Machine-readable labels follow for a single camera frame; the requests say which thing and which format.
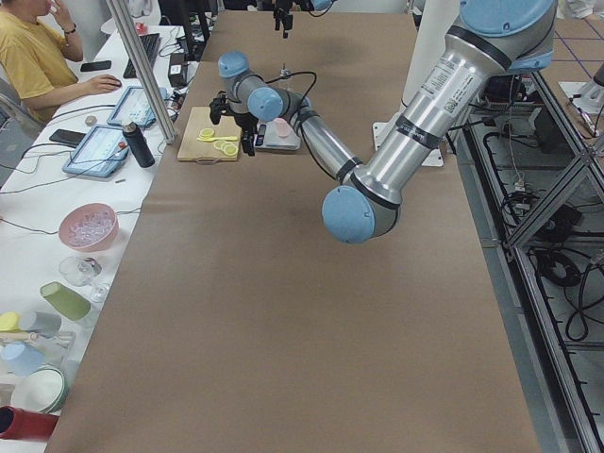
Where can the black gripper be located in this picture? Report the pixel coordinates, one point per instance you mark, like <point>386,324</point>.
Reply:
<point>246,124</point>
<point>281,14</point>

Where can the pink plastic cup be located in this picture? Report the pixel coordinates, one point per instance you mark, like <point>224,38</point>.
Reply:
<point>282,127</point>

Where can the glass sauce bottle metal spout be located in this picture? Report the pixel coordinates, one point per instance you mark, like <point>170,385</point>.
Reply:
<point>285,77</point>

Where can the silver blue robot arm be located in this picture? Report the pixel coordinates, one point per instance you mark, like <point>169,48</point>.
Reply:
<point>314,7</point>
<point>487,39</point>

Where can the silver digital kitchen scale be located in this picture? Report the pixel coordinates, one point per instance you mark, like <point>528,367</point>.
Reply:
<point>273,143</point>

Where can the green plastic cup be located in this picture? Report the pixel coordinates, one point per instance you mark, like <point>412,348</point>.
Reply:
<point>66,301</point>

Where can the grey plastic cup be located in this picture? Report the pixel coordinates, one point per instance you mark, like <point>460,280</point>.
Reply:
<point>45,323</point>

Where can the yellow plastic cup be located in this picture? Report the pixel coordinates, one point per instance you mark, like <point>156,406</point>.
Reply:
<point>9,321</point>

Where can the light blue cup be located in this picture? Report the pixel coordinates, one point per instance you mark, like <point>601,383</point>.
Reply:
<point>22,359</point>

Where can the lemon slice front left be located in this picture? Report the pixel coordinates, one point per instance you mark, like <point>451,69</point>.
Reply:
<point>230,149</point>

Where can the yellow plastic knife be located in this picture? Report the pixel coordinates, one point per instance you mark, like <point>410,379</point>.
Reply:
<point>220,138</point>

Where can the lemon slice by knife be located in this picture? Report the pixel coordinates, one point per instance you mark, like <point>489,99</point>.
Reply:
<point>206,133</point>

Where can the wooden cutting board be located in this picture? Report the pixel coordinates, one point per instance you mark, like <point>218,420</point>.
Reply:
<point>192,150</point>

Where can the black water bottle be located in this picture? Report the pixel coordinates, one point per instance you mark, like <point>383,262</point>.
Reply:
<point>137,143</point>

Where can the blue teach pendant far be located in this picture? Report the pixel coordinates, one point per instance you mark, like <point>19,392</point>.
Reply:
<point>133,105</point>

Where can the blue teach pendant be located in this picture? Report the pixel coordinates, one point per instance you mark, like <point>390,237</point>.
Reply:
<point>101,153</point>
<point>133,105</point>

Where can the black keyboard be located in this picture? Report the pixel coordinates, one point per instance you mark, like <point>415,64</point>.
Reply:
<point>150,48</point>

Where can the blue teach pendant near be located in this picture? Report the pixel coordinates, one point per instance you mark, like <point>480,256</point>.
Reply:
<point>101,153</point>

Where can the black computer mouse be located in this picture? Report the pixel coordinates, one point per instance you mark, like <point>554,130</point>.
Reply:
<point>112,84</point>

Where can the black smartphone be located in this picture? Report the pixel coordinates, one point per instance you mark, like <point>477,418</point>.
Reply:
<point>67,137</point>

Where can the brown table cover sheet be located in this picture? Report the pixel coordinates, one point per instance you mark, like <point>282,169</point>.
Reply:
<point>236,323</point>

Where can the pink bowl with ice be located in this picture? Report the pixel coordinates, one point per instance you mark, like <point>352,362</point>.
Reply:
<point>89,228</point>

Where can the wine glass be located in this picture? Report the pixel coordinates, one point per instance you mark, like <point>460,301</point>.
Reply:
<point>81,272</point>

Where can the person in yellow shirt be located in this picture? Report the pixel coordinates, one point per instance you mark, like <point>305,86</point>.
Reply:
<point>38,38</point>

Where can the white green rim bowl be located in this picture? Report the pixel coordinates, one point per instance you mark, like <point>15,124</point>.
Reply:
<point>43,391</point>

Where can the red cylinder container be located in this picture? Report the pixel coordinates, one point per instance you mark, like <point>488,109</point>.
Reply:
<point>23,425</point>

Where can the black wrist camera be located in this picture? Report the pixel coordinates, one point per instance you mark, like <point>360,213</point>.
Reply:
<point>219,107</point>

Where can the aluminium frame post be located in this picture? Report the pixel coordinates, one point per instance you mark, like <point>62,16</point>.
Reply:
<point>125,25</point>

